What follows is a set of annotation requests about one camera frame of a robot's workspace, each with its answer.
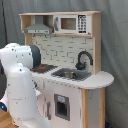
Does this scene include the small metal pot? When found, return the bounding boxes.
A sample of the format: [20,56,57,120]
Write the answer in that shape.
[64,72,77,79]

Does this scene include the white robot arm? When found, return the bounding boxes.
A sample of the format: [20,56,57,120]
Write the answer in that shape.
[0,43,52,128]

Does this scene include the wooden toy kitchen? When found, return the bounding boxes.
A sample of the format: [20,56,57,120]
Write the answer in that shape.
[20,11,114,128]

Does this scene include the black toy faucet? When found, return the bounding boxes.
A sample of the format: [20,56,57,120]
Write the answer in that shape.
[75,51,93,70]

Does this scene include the grey toy sink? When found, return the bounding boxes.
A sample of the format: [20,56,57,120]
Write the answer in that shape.
[52,68,92,81]

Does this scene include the black toy stovetop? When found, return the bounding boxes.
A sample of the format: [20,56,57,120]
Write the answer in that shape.
[31,64,56,73]

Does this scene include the white cabinet door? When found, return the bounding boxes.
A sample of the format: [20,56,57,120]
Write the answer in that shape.
[45,81,82,128]

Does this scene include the white toy microwave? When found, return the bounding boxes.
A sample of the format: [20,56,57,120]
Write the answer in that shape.
[54,14,91,34]

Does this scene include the grey range hood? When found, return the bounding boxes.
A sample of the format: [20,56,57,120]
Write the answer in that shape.
[24,16,53,34]

